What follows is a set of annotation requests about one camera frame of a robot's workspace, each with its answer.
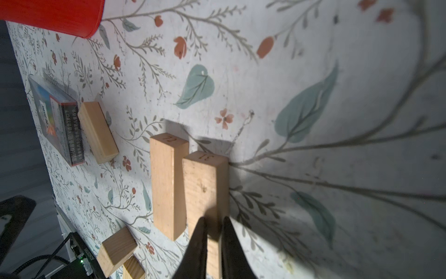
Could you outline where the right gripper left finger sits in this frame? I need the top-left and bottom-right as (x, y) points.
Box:
(173, 217), (208, 279)

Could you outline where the wood block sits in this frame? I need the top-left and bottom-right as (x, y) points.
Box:
(149, 133), (189, 241)
(78, 102), (119, 164)
(96, 227), (138, 278)
(123, 256), (145, 279)
(182, 151), (229, 279)

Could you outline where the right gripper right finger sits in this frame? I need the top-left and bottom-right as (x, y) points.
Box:
(221, 216), (257, 279)

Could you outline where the floral table mat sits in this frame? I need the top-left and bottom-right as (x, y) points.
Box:
(8, 1), (446, 279)

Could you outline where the crayon box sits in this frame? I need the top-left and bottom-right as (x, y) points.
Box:
(28, 75), (85, 167)

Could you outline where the red pen cup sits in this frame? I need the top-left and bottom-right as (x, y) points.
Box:
(1, 0), (105, 38)

